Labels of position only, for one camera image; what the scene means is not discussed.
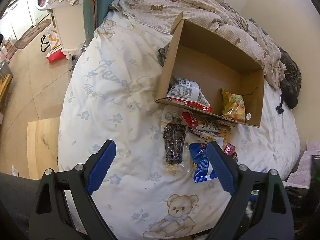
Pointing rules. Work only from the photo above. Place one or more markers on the small printed box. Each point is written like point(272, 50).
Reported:
point(8, 48)

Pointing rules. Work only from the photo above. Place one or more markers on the small clear plastic packet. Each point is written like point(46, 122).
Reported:
point(172, 115)

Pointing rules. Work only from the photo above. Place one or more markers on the white bear-print duvet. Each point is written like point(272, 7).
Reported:
point(120, 105)

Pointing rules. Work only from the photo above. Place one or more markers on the red white shopping bag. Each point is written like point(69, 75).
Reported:
point(56, 52)

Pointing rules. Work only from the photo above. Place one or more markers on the low wooden table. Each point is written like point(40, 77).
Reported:
point(5, 85)

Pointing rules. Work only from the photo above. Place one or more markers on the yellow snack packet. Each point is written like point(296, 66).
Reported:
point(233, 105)

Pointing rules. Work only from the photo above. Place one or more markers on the beige checked blanket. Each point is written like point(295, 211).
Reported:
point(200, 5)

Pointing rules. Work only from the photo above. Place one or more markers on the clear plastic bag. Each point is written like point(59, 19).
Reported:
point(73, 62)

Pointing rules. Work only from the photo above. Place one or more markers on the white side cabinet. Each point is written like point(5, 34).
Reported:
point(67, 22)

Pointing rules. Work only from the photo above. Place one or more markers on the teal padded headboard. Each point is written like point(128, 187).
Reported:
point(100, 5)

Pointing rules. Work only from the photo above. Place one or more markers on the clear packet of dark snacks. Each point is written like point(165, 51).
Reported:
point(173, 142)

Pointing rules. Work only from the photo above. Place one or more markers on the dark cloth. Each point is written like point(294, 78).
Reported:
point(15, 200)

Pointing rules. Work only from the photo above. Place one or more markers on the large white red snack packet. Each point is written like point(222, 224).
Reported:
point(185, 91)

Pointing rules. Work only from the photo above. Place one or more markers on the dark blue snack packet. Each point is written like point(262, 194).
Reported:
point(198, 160)

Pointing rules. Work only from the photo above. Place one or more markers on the camouflage cloth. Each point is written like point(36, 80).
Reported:
point(291, 80)

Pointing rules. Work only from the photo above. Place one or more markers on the brown cardboard box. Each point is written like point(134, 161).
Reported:
point(212, 62)

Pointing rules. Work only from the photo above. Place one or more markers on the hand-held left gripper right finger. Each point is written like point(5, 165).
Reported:
point(220, 165)

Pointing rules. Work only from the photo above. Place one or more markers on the grey cloth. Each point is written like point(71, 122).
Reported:
point(162, 55)

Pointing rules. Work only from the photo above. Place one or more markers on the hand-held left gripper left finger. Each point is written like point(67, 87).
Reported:
point(101, 166)

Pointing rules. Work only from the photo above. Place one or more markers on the brown patterned rug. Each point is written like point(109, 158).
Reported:
point(30, 33)

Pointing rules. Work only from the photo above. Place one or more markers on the white packet with red label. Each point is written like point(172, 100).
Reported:
point(228, 148)

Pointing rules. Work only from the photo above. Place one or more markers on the white washing machine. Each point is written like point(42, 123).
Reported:
point(40, 2)

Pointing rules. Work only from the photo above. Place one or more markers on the white floor cabinets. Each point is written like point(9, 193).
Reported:
point(17, 17)

